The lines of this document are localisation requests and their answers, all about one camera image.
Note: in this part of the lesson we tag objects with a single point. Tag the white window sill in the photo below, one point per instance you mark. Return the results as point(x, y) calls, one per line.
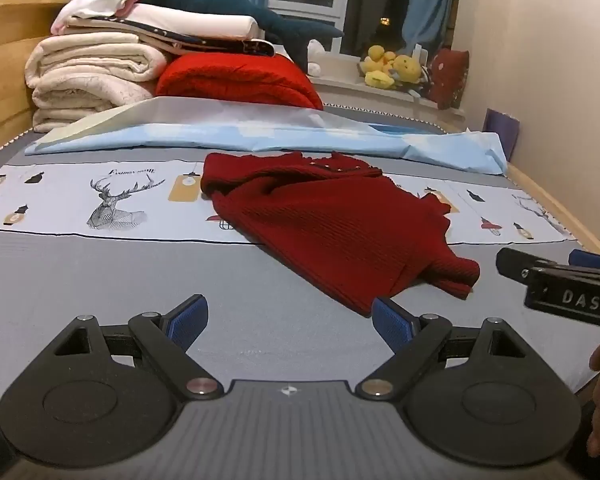
point(350, 91)

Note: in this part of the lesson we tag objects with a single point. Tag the small white plush toy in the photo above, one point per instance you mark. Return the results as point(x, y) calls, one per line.
point(315, 57)

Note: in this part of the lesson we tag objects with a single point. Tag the white folded quilt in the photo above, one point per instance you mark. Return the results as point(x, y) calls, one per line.
point(195, 22)

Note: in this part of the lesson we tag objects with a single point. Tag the blue shark plush toy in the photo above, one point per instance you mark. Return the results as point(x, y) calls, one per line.
point(220, 2)

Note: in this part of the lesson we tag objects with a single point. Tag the wooden headboard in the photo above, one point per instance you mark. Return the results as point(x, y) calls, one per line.
point(5, 90)

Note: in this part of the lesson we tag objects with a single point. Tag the cream folded blanket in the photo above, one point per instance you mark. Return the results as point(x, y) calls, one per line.
point(90, 70)

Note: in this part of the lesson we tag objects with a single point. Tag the light blue bed sheet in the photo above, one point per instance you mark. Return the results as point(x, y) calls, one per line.
point(280, 135)

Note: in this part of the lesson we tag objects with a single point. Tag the red folded blanket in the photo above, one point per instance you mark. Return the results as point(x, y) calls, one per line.
point(240, 80)

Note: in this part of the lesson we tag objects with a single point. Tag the dark red cushion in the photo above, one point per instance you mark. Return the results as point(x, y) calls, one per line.
point(447, 77)

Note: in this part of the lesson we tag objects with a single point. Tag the purple box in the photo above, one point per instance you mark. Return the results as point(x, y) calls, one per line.
point(502, 132)

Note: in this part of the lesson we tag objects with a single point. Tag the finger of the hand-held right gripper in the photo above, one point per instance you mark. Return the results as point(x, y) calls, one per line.
point(512, 262)
point(592, 260)

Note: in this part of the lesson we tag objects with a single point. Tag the dark red knitted sweater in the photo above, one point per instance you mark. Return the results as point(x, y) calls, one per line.
point(330, 220)

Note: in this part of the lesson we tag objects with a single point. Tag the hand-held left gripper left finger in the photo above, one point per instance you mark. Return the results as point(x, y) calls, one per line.
point(187, 322)

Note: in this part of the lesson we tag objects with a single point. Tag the dark striped plush toy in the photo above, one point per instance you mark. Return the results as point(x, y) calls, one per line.
point(422, 85)

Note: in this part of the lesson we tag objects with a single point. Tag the navy patterned folded cloth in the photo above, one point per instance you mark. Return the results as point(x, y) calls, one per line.
point(252, 49)

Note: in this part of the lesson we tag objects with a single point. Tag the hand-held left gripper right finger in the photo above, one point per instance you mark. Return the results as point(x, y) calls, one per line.
point(392, 327)

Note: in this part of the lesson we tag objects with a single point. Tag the wooden bed side rail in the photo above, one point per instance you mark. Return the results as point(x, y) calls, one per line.
point(560, 205)

